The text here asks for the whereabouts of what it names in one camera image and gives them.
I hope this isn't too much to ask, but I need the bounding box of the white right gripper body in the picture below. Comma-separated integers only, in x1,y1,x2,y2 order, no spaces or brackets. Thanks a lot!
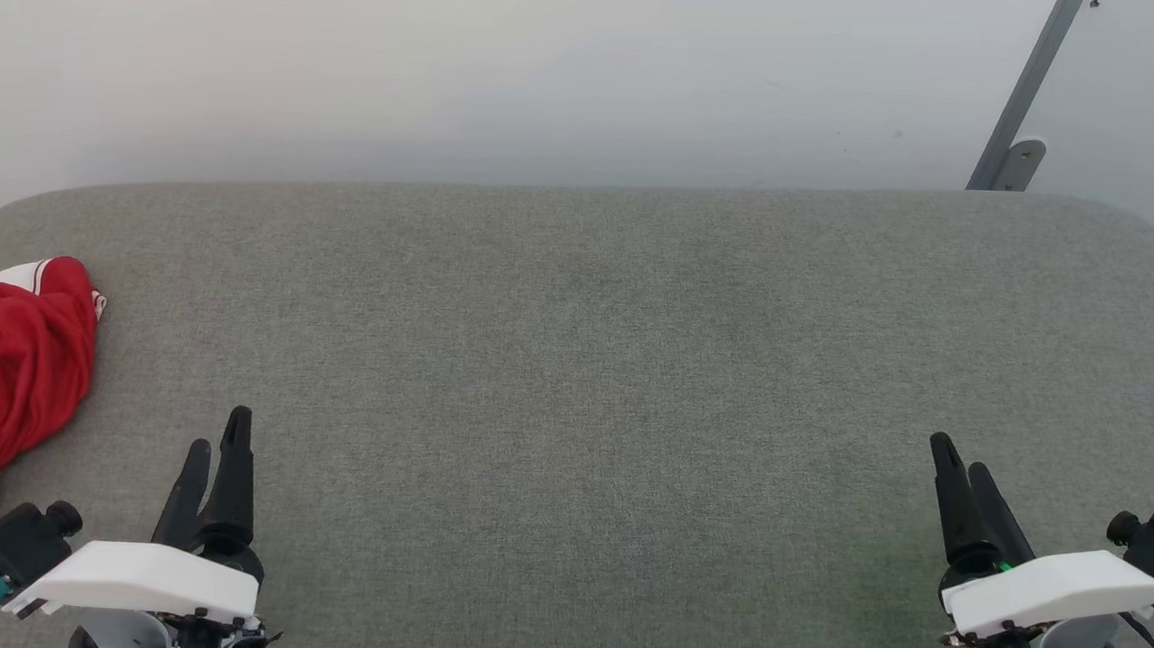
937,539,1154,648

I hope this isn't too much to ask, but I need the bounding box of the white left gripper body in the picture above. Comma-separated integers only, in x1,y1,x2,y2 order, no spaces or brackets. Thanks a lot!
1,534,287,648

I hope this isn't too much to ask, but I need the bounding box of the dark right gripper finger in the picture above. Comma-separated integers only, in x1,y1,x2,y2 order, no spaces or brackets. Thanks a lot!
921,431,1008,577
963,461,1041,570

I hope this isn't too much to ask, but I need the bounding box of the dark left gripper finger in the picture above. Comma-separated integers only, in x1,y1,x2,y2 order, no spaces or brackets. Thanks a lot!
151,435,215,550
195,404,274,572

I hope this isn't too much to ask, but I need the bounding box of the red and white shirt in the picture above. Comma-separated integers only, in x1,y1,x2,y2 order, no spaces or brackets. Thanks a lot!
0,252,110,574

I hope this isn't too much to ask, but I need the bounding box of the grey metal bracket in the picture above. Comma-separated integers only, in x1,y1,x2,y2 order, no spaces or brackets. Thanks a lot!
994,136,1048,196

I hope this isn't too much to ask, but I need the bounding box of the grey metal post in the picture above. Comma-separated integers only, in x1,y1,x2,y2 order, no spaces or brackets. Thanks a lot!
965,0,1090,198

